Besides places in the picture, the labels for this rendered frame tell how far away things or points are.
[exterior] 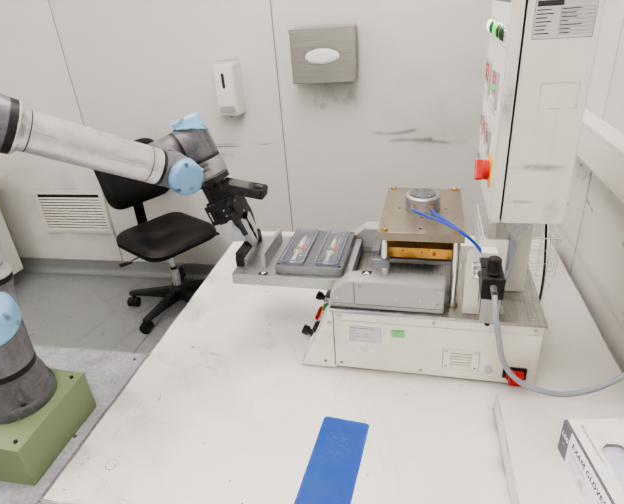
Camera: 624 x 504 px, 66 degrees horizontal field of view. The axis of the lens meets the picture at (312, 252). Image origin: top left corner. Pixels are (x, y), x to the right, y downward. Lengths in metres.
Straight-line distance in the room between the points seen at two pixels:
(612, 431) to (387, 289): 0.47
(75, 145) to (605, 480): 1.04
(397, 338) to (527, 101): 0.56
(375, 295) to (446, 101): 1.64
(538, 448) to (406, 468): 0.24
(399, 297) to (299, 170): 1.75
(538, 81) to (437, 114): 1.68
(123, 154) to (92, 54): 2.07
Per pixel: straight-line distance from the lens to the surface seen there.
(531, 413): 1.10
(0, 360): 1.10
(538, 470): 1.01
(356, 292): 1.07
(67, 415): 1.20
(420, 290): 1.06
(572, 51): 0.92
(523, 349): 1.14
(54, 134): 0.97
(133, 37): 2.91
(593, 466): 0.95
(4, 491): 1.20
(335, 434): 1.07
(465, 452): 1.06
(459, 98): 2.57
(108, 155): 0.99
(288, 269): 1.16
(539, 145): 0.94
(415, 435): 1.07
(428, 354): 1.15
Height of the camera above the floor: 1.55
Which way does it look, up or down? 27 degrees down
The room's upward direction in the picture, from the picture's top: 4 degrees counter-clockwise
